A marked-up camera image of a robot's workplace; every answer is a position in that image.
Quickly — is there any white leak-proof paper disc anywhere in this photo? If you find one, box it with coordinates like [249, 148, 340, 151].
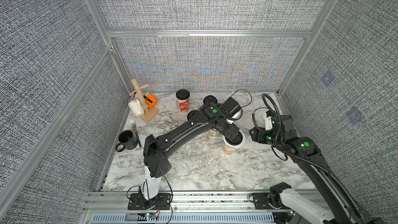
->
[223, 130, 246, 148]

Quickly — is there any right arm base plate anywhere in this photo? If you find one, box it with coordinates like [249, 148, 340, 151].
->
[248, 192, 282, 210]

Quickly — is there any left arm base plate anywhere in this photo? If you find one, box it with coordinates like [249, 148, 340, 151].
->
[127, 192, 172, 211]

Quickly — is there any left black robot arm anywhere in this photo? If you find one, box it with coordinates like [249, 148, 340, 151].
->
[140, 103, 243, 201]

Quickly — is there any cream paper cup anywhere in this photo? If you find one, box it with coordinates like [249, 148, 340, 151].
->
[209, 129, 218, 139]
[224, 144, 236, 156]

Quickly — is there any red paper milk tea cup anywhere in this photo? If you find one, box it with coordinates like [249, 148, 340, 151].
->
[177, 99, 189, 114]

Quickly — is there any orange mug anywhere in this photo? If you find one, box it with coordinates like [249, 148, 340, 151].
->
[144, 92, 158, 109]

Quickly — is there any black cup lid back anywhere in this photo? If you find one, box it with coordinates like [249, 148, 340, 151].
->
[225, 132, 244, 146]

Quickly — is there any white mug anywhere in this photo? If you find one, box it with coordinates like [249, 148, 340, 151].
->
[128, 100, 145, 117]

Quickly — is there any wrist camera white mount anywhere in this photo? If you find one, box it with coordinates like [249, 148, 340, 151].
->
[264, 113, 297, 141]
[220, 97, 243, 121]

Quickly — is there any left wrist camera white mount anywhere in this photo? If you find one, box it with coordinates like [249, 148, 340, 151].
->
[220, 97, 243, 121]

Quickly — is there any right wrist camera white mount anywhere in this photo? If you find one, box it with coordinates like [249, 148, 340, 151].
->
[264, 113, 297, 141]

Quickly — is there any wooden mug tree stand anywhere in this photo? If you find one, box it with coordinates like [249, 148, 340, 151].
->
[130, 79, 159, 122]

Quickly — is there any black mug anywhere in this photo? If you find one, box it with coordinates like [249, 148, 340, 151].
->
[115, 130, 138, 152]

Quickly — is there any silver fork green handle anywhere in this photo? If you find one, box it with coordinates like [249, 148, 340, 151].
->
[129, 119, 142, 148]

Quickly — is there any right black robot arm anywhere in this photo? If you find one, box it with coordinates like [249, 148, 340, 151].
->
[249, 137, 384, 224]

